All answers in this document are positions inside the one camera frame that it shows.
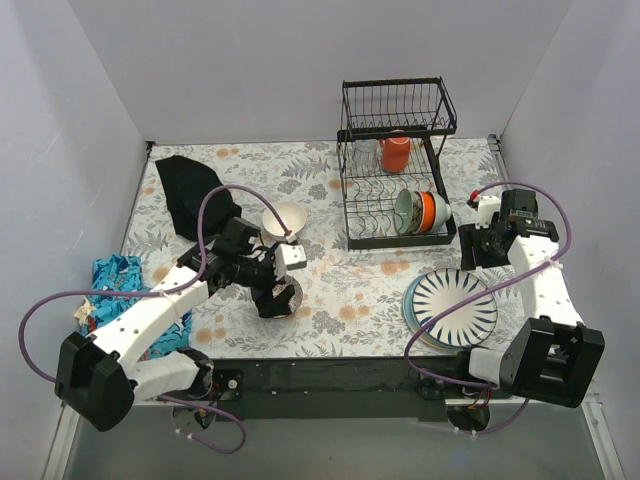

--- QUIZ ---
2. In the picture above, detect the green celadon bowl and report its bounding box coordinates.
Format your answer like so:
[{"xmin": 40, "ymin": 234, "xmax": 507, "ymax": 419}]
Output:
[{"xmin": 393, "ymin": 189, "xmax": 413, "ymax": 235}]

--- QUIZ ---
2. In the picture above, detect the cream pink bowl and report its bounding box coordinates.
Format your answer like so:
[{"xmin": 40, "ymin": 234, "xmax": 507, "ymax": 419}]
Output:
[{"xmin": 262, "ymin": 201, "xmax": 307, "ymax": 239}]

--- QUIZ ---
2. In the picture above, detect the black cloth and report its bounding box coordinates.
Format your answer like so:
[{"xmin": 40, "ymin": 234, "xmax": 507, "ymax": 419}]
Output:
[{"xmin": 155, "ymin": 155, "xmax": 242, "ymax": 241}]

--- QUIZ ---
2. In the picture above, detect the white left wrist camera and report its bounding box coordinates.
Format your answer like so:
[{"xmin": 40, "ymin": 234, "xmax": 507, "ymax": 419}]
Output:
[{"xmin": 274, "ymin": 233, "xmax": 307, "ymax": 279}]

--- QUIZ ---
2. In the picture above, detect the white bowl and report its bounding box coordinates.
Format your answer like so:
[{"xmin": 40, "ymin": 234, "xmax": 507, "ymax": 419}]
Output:
[{"xmin": 431, "ymin": 193, "xmax": 452, "ymax": 233}]

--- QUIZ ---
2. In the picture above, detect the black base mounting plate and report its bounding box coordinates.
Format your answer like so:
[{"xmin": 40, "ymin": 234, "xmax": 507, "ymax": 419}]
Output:
[{"xmin": 195, "ymin": 357, "xmax": 508, "ymax": 430}]

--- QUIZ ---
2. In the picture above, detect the floral table mat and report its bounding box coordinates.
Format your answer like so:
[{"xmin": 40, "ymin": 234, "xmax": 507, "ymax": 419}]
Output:
[{"xmin": 118, "ymin": 137, "xmax": 557, "ymax": 360}]

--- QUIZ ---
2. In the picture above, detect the black wire dish rack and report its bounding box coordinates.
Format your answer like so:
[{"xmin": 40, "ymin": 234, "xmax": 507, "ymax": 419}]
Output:
[{"xmin": 337, "ymin": 77, "xmax": 457, "ymax": 250}]

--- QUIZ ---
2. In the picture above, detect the clear faceted glass tumbler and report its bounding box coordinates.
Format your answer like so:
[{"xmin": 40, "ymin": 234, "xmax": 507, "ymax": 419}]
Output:
[{"xmin": 352, "ymin": 139, "xmax": 378, "ymax": 168}]

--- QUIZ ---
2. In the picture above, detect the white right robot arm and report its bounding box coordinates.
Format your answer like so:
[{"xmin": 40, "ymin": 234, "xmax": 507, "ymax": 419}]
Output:
[{"xmin": 452, "ymin": 188, "xmax": 605, "ymax": 408}]

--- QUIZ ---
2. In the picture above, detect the orange bowl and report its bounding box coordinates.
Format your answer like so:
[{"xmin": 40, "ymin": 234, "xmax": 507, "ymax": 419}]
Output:
[{"xmin": 418, "ymin": 191, "xmax": 437, "ymax": 233}]

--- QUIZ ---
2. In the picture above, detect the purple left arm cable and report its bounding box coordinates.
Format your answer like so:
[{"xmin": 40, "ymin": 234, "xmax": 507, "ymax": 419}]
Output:
[{"xmin": 18, "ymin": 184, "xmax": 296, "ymax": 455}]

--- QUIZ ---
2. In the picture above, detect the orange ceramic mug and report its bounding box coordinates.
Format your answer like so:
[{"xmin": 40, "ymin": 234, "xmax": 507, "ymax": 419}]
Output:
[{"xmin": 379, "ymin": 137, "xmax": 411, "ymax": 173}]

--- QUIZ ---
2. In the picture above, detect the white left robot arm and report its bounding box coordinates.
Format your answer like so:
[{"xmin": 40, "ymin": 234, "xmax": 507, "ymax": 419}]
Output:
[{"xmin": 54, "ymin": 218, "xmax": 306, "ymax": 432}]

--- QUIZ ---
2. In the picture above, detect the blue patterned cloth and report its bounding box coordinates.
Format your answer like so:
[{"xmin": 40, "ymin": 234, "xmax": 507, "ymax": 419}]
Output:
[{"xmin": 74, "ymin": 254, "xmax": 193, "ymax": 361}]

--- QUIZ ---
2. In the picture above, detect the blue patterned dark bowl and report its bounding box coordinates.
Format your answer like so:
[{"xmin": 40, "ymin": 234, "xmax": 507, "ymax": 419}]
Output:
[{"xmin": 272, "ymin": 275, "xmax": 303, "ymax": 318}]

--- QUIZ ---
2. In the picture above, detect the blue striped white plate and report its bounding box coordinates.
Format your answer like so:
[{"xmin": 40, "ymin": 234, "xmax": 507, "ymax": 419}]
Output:
[{"xmin": 411, "ymin": 269, "xmax": 499, "ymax": 346}]

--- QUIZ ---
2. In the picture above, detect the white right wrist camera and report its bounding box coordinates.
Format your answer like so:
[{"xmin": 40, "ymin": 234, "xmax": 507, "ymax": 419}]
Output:
[{"xmin": 469, "ymin": 192, "xmax": 501, "ymax": 230}]

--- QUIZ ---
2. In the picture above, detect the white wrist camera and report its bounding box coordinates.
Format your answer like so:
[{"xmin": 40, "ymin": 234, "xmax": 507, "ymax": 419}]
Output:
[
  {"xmin": 469, "ymin": 192, "xmax": 501, "ymax": 230},
  {"xmin": 274, "ymin": 233, "xmax": 307, "ymax": 279}
]

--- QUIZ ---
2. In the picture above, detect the light green small bowl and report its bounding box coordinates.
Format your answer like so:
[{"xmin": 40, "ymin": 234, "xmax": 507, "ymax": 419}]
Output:
[{"xmin": 409, "ymin": 190, "xmax": 424, "ymax": 234}]

